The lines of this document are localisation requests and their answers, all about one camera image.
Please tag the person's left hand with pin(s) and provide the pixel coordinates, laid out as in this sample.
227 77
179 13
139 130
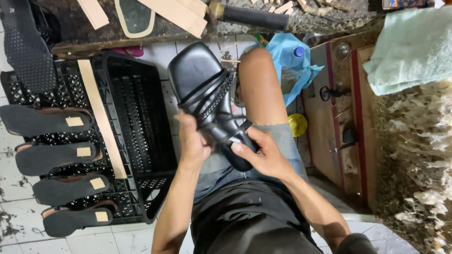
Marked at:
190 141

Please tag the person's right hand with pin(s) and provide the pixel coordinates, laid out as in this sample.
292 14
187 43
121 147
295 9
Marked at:
268 158

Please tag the person's left fingers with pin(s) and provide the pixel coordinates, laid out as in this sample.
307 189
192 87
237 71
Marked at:
185 121

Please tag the deep black plastic crate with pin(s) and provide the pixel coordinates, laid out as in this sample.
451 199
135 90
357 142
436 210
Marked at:
137 123

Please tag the person's denim shorts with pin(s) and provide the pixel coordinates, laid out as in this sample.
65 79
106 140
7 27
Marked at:
219 169

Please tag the person's bare leg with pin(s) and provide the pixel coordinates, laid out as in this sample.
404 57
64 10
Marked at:
261 88

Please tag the long tan wooden strip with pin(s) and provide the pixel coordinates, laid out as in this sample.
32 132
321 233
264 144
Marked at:
100 116

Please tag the pink slipper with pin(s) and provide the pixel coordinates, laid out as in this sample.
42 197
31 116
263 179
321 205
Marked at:
132 51

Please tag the dark stained workbench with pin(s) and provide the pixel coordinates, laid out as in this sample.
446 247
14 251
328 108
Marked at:
169 33

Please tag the wide tan leather strip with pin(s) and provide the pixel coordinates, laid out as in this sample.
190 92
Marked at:
180 16

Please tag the yellow round lid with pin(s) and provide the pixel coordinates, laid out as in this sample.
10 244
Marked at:
297 124

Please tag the person's black shirt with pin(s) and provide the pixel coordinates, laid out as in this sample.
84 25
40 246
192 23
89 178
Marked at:
247 218

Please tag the dark insole with tan rim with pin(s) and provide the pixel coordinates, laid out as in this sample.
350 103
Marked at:
136 16

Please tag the flat black lattice crate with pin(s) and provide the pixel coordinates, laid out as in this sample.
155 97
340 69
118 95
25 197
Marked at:
72 91

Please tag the clear bottle with blue cap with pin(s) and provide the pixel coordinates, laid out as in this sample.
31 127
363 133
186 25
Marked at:
291 61

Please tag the blue plastic bag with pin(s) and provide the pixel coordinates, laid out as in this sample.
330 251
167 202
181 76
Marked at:
307 70

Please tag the black sole with tan patch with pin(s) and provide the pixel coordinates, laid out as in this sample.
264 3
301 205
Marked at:
70 222
39 120
63 190
49 158

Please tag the wooden cabinet with red stripes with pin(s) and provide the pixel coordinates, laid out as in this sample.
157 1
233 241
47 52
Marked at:
325 141

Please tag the narrow tan leather strip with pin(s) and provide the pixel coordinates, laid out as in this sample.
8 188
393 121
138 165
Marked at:
93 12

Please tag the black round knob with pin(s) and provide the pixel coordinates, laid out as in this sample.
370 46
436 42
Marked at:
325 93

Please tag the heap of small wood scraps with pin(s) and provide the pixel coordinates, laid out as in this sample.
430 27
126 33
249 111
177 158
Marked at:
282 6

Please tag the black perforated rubber sole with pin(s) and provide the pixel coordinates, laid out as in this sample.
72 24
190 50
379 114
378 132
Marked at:
28 53

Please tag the round metal dome knob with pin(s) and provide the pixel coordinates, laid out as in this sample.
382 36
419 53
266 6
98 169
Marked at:
342 51

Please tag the pale green towel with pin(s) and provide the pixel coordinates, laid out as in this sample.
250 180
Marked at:
409 49

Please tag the glue-crusted work stand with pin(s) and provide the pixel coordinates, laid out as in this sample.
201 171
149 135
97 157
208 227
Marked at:
416 169

